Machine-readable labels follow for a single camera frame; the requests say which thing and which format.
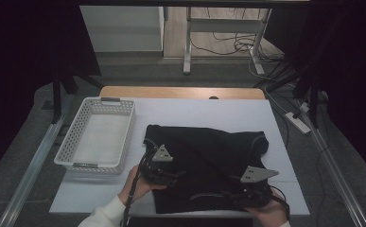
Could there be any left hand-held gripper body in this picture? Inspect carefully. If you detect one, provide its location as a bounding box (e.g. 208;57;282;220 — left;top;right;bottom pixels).
139;144;179;186

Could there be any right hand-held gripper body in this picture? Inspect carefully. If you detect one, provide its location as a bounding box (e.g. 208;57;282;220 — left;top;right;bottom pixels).
236;166;280;209

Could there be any dark navy knit vest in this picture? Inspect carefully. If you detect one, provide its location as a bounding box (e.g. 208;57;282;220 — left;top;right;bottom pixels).
143;124;270;216

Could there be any white perforated plastic basket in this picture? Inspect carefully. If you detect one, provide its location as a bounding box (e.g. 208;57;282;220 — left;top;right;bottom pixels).
53;96;136;175

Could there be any person's left hand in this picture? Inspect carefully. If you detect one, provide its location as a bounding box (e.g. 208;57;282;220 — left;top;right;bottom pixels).
116;164;168;206

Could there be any person's right hand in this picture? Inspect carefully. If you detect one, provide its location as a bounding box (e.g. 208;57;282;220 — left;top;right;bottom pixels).
243;198;290;227

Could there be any white table cover board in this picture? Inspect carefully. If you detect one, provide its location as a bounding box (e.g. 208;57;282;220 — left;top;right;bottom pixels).
48;97;311;218

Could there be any wooden table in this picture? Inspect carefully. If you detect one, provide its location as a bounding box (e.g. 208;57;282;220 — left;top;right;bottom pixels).
98;85;266;100

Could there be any white power strip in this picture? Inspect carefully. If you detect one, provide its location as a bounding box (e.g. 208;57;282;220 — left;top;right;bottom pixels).
285;112;311;135

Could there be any white plug adapter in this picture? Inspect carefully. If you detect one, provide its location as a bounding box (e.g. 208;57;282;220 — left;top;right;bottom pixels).
298;101;311;114

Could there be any black metal stand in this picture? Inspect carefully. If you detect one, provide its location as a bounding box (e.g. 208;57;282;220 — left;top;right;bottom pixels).
51;62;104;124
265;62;330;129

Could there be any white cabinet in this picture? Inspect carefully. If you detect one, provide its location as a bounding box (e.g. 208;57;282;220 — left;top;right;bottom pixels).
79;5;166;53

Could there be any dark curtain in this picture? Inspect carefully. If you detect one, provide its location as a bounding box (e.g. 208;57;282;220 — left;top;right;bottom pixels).
0;0;102;184
264;0;366;187

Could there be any black overhead bar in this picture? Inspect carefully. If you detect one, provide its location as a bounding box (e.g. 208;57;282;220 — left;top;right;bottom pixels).
76;0;311;8

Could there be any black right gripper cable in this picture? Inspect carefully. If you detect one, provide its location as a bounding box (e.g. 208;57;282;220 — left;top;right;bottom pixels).
267;185;291;221

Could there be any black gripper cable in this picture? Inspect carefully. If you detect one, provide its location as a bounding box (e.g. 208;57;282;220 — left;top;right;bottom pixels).
267;185;291;221
120;138;160;227

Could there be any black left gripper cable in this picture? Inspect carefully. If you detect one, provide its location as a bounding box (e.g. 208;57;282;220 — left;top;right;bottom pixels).
120;138;160;227

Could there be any aluminium floor rail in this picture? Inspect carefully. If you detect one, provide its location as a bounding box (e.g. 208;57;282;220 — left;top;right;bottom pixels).
297;100;366;227
0;94;75;227

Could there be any tangle of black floor cables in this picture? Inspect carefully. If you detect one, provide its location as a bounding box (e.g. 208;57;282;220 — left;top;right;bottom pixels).
189;7;298;93

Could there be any white metal desk frame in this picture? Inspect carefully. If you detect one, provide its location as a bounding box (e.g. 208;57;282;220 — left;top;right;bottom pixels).
183;7;273;76

